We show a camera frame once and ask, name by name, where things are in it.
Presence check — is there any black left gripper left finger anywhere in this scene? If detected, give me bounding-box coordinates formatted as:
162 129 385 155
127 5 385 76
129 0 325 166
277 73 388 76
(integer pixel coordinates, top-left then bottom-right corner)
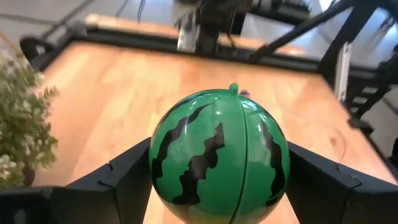
0 136 155 224

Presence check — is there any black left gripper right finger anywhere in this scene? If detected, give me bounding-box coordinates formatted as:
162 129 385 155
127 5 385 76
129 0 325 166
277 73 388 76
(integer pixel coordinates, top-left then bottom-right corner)
284 141 398 224

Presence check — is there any green striped toy watermelon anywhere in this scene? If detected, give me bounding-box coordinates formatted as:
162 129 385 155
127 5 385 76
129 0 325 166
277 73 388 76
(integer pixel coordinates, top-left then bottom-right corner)
148 82 291 224

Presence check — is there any artificial potted green plant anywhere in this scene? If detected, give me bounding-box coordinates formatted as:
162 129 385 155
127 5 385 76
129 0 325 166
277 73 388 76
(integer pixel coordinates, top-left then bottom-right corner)
0 49 60 189

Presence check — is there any silver aluminium bar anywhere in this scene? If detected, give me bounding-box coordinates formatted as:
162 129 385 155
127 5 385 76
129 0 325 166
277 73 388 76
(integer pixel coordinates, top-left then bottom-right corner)
334 42 353 103

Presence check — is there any silver mounting plate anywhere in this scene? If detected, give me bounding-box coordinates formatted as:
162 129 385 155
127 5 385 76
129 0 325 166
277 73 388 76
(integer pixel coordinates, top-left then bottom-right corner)
176 12 200 53

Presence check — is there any black looped cable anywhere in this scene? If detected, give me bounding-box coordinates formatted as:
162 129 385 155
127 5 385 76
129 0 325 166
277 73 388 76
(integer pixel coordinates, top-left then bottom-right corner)
20 36 57 71

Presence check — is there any black aluminium rig frame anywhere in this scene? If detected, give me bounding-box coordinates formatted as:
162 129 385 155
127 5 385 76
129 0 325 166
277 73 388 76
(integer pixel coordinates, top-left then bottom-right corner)
18 0 398 181

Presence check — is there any yellow hanging cable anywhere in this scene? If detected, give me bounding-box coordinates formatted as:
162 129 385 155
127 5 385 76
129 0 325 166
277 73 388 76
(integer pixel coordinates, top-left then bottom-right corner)
0 30 23 57

